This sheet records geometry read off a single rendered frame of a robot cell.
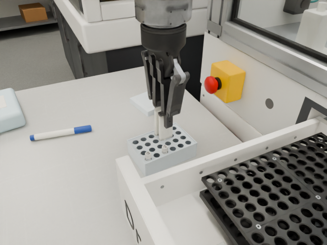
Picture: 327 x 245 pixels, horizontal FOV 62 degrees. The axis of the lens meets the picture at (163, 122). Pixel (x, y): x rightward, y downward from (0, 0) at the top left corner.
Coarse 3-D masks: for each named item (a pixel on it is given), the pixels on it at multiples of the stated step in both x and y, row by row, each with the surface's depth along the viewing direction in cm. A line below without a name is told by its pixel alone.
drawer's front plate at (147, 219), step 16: (128, 160) 34; (128, 176) 32; (128, 192) 32; (144, 192) 30; (128, 208) 35; (144, 208) 28; (128, 224) 39; (144, 224) 28; (160, 224) 27; (144, 240) 30; (160, 240) 26
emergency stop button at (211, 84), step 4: (208, 76) 60; (212, 76) 60; (208, 80) 59; (212, 80) 59; (216, 80) 60; (204, 84) 61; (208, 84) 60; (212, 84) 59; (216, 84) 59; (208, 88) 60; (212, 88) 59; (216, 88) 59; (208, 92) 61; (212, 92) 60
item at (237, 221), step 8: (208, 176) 36; (216, 176) 36; (208, 184) 35; (216, 184) 35; (216, 192) 34; (224, 192) 34; (224, 200) 33; (232, 200) 33; (224, 208) 32; (232, 208) 32; (240, 208) 32; (232, 216) 31; (248, 216) 31; (240, 224) 30; (248, 232) 29; (256, 232) 29; (248, 240) 29; (264, 240) 29
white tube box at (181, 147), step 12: (180, 132) 60; (132, 144) 57; (144, 144) 57; (156, 144) 57; (168, 144) 58; (180, 144) 57; (192, 144) 56; (132, 156) 57; (144, 156) 54; (156, 156) 55; (168, 156) 54; (180, 156) 56; (192, 156) 58; (144, 168) 53; (156, 168) 54
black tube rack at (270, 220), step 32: (256, 160) 38; (288, 160) 38; (320, 160) 38; (256, 192) 34; (288, 192) 34; (320, 192) 34; (224, 224) 33; (256, 224) 30; (288, 224) 30; (320, 224) 31
